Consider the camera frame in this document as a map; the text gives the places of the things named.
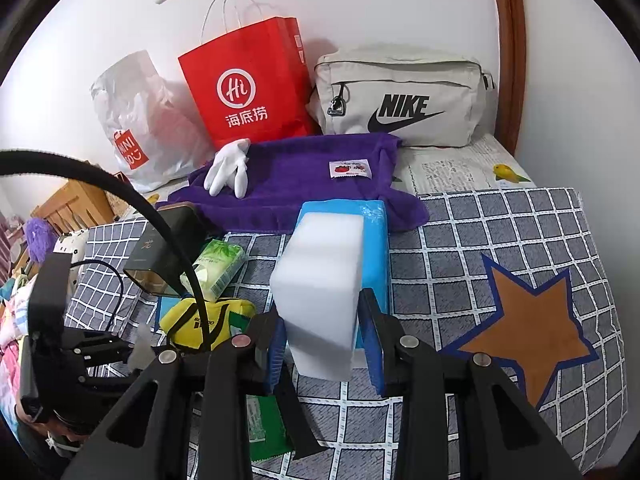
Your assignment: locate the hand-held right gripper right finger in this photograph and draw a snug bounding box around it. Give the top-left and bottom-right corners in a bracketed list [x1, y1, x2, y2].
[357, 287, 586, 480]

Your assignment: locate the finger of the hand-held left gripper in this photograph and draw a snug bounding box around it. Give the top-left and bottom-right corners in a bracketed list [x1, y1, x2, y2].
[81, 359, 147, 397]
[64, 329, 133, 362]

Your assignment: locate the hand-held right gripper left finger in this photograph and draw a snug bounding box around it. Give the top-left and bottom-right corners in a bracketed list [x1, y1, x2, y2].
[60, 306, 323, 480]

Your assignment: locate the yellow fabric pouch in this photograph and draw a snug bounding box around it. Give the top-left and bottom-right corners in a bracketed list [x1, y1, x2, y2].
[160, 297, 257, 352]

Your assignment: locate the white sponge block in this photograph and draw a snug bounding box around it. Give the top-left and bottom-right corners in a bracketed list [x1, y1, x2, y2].
[270, 211, 370, 378]

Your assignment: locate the green pocket tissue packet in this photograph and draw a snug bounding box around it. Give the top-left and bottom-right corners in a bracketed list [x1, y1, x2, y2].
[180, 239, 247, 303]

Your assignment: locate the pink patterned cloth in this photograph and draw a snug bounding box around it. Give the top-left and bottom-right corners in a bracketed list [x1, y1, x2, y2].
[0, 280, 31, 401]

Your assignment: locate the blue tissue pack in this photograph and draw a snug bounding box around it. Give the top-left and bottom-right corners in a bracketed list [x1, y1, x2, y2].
[295, 199, 392, 351]

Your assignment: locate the white spotted plush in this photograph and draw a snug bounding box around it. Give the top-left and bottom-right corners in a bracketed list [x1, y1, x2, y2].
[52, 230, 90, 286]

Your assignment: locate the purple fluffy toy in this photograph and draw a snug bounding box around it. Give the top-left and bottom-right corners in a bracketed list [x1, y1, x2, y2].
[22, 217, 58, 263]

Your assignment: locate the dark box with gold end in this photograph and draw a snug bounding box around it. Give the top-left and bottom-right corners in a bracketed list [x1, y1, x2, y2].
[122, 203, 208, 297]

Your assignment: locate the grey checked bedsheet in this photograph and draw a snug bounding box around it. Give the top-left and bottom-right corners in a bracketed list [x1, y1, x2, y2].
[65, 187, 628, 480]

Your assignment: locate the brown cardboard box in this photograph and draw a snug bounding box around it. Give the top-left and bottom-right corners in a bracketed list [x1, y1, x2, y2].
[31, 180, 118, 233]

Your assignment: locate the purple towel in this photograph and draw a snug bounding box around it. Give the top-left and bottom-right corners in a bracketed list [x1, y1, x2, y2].
[155, 132, 431, 235]

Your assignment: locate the white glove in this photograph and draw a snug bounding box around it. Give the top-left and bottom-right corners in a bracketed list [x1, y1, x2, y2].
[202, 139, 251, 198]

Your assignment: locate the newspaper print sheet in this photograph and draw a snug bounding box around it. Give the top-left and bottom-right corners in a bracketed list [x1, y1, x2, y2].
[392, 132, 538, 196]

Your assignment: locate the white plastic shopping bag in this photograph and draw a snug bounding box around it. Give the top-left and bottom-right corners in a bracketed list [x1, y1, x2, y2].
[90, 50, 218, 193]

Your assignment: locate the beige waist bag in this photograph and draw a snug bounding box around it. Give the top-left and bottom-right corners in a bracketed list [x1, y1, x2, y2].
[306, 44, 499, 148]

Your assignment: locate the red paper bag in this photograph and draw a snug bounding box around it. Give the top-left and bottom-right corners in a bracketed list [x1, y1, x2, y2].
[178, 0, 318, 151]

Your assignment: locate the brown wooden headboard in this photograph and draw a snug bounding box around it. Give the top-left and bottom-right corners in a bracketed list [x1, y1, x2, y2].
[487, 0, 528, 158]

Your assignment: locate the thin black cable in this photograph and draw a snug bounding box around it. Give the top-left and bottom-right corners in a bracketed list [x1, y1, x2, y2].
[70, 259, 127, 335]

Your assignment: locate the thick black cable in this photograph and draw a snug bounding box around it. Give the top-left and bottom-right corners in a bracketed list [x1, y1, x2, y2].
[0, 149, 216, 356]

